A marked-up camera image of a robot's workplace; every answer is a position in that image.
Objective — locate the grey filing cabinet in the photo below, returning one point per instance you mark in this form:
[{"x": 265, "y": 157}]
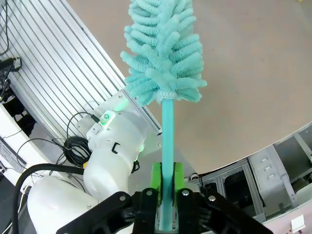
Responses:
[{"x": 268, "y": 168}]

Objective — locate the aluminium extrusion table frame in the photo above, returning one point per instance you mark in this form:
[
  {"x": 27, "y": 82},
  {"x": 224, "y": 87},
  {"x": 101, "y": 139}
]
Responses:
[{"x": 48, "y": 48}]

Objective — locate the teal microfiber duster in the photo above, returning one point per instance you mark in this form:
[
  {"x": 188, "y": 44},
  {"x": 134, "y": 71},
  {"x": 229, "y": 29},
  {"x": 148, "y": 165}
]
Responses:
[{"x": 168, "y": 56}]

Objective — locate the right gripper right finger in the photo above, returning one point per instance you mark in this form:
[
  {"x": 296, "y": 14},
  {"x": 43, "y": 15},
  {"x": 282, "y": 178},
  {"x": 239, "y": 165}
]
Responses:
[{"x": 190, "y": 212}]

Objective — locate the black camera clamp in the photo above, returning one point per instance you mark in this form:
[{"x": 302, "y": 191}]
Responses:
[{"x": 13, "y": 64}]

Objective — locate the white paper tag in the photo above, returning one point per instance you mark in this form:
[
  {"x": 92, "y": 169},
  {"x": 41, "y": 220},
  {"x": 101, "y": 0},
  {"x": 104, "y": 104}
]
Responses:
[{"x": 298, "y": 222}]

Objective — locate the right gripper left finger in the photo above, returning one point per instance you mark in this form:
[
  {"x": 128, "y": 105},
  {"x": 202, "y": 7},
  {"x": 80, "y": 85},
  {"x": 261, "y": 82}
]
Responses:
[{"x": 146, "y": 212}]

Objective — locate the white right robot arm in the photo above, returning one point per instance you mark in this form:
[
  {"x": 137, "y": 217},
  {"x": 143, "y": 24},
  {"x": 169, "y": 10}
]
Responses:
[{"x": 114, "y": 158}]

